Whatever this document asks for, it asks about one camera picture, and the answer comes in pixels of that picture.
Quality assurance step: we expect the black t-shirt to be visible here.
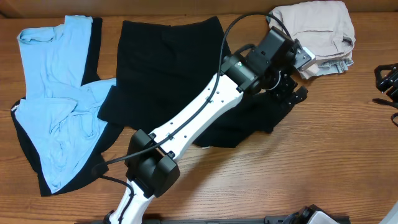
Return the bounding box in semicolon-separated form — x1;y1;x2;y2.
98;17;293;147

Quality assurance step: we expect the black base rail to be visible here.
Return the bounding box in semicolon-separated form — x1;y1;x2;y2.
74;214;351;224

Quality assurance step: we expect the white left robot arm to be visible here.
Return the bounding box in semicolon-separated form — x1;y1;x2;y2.
103;27;315;223

